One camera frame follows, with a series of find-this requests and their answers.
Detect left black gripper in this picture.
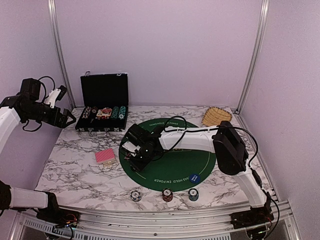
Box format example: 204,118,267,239
23,102,76,128

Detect blue small blind button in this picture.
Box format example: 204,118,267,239
188,173,201,184

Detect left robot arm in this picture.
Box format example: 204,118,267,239
0,76,77,224

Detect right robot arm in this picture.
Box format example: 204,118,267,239
119,121,272,224

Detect beige blue chips in case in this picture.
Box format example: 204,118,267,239
81,106,92,119

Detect brown chips in case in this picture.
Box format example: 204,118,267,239
91,106,98,115

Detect round green poker mat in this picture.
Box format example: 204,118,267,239
118,118,217,193

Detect card deck in case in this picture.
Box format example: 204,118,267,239
95,107,112,120

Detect black poker chip case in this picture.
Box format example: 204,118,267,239
75,73,129,133

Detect red playing card deck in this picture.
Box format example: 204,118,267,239
94,148,117,167

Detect green chips row in case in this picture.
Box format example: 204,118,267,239
110,106,120,120

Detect teal chips row in case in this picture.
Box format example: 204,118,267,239
118,106,127,120

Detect red black chip stack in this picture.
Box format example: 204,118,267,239
162,188,173,202

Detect teal chip stack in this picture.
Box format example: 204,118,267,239
188,188,199,202

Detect woven bamboo tray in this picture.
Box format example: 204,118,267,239
201,106,233,127

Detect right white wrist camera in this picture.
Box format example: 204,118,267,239
122,141,141,153

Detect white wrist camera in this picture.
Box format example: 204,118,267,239
122,141,141,153
44,85,67,109

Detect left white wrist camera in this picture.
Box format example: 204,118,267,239
44,85,67,109

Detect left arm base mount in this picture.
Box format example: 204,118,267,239
36,209,80,228

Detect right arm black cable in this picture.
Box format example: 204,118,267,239
118,115,282,233

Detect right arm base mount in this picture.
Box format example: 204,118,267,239
230,210,275,229

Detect right aluminium frame post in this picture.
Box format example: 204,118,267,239
235,0,270,115

